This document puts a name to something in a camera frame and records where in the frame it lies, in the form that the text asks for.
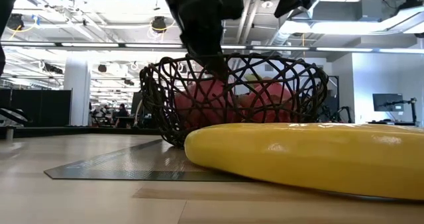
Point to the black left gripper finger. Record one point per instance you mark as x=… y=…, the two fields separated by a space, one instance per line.
x=202 y=28

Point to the yellow banana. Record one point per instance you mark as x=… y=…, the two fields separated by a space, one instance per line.
x=298 y=157

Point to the white building column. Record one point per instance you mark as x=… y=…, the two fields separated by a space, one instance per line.
x=77 y=94

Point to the black partition panel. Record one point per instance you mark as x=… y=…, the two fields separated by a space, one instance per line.
x=39 y=108

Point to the long ceiling light strip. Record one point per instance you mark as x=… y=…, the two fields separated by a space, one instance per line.
x=89 y=45

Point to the grey ceiling air unit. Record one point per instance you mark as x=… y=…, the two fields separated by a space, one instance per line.
x=348 y=10

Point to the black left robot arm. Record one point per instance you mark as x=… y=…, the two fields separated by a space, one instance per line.
x=8 y=2

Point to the silver ventilation duct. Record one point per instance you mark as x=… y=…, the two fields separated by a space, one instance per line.
x=285 y=35

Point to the pink dragon fruit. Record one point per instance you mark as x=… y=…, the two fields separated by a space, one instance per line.
x=275 y=98
x=212 y=94

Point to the black computer monitor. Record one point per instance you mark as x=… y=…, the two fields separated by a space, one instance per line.
x=387 y=102

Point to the black round ceiling device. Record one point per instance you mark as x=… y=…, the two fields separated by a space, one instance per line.
x=15 y=22
x=159 y=24

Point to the person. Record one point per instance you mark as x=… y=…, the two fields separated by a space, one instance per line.
x=122 y=113

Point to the dark brown wicker basket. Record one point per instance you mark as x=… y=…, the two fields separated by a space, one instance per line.
x=150 y=85

